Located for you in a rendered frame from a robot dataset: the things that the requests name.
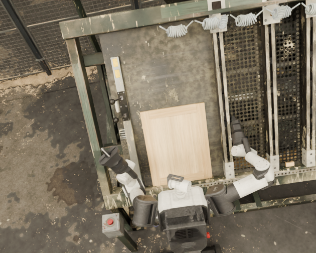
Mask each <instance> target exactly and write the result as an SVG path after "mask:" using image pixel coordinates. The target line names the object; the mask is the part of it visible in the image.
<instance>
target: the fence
mask: <svg viewBox="0 0 316 253"><path fill-rule="evenodd" d="M115 58H117V62H118V66H117V67H114V66H113V61H112V59H115ZM110 59H111V64H112V69H113V74H114V79H115V84H116V89H117V92H120V91H125V87H124V82H123V76H122V71H121V65H120V60H119V56H116V57H111V58H110ZM118 69H119V72H120V77H119V78H116V76H115V70H118ZM125 96H126V92H125ZM126 101H127V97H126ZM127 107H128V103H127ZM128 112H129V108H128ZM129 117H130V113H129ZM123 125H124V130H125V135H126V140H127V145H128V150H129V155H130V160H131V161H132V162H134V163H135V167H134V169H133V170H134V171H135V172H136V173H137V175H138V178H140V179H141V181H142V176H141V171H140V166H139V161H138V155H137V150H136V145H135V140H134V134H133V129H132V124H131V118H130V120H128V121H123Z"/></svg>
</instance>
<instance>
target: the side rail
mask: <svg viewBox="0 0 316 253"><path fill-rule="evenodd" d="M66 44H67V49H68V53H69V57H70V61H71V65H72V70H73V74H74V78H75V82H76V86H77V90H78V95H79V99H80V103H81V107H82V111H83V115H84V120H85V124H86V128H87V132H88V136H89V141H90V145H91V149H92V154H93V158H94V162H95V166H96V170H97V175H98V179H99V183H100V187H101V191H102V195H103V196H105V195H110V194H111V191H112V183H111V179H110V174H109V170H108V166H102V165H100V164H99V158H100V157H101V156H102V155H103V154H104V153H103V152H102V151H101V150H100V149H101V148H102V147H103V143H102V139H101V134H100V130H99V125H98V121H97V116H96V112H95V108H94V103H93V99H92V94H91V90H90V85H89V81H88V77H87V72H86V68H85V66H84V61H83V57H82V56H83V54H82V50H81V46H80V41H79V38H77V39H75V38H74V39H71V40H66Z"/></svg>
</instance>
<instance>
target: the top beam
mask: <svg viewBox="0 0 316 253"><path fill-rule="evenodd" d="M260 2H262V0H225V8H230V7H236V6H242V5H248V4H254V3H260ZM257 8H262V6H261V7H255V8H249V9H243V10H237V11H231V12H230V13H233V12H239V11H245V10H251V9H257ZM205 11H208V2H207V0H191V1H185V2H179V3H173V4H167V5H161V6H155V7H149V8H143V9H137V10H130V11H124V12H118V13H112V14H106V15H100V16H93V17H87V18H81V19H75V20H69V21H63V22H59V27H60V32H61V36H62V39H71V38H79V37H85V36H91V35H98V34H104V33H110V32H116V31H122V30H128V29H134V28H141V27H147V26H153V25H159V24H165V23H171V22H177V21H184V20H190V19H196V18H202V17H208V16H209V15H206V16H200V17H194V18H188V19H181V20H175V21H169V22H163V23H157V24H154V23H153V20H156V19H162V18H169V17H175V16H181V15H187V14H193V13H199V12H205Z"/></svg>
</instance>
